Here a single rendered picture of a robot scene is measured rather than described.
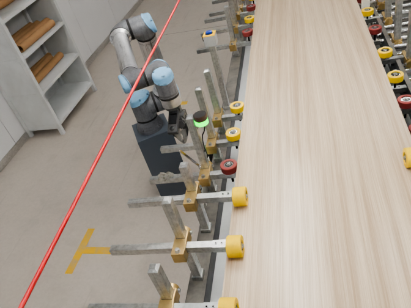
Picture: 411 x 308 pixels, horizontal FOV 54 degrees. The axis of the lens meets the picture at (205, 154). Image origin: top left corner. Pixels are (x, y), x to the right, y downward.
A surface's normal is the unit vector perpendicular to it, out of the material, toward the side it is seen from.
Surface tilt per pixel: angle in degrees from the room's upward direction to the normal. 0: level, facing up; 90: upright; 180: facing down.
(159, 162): 90
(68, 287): 0
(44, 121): 90
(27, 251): 0
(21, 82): 90
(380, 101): 0
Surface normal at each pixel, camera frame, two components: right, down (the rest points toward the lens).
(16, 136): 0.95, -0.05
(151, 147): 0.30, 0.54
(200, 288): -0.24, -0.76
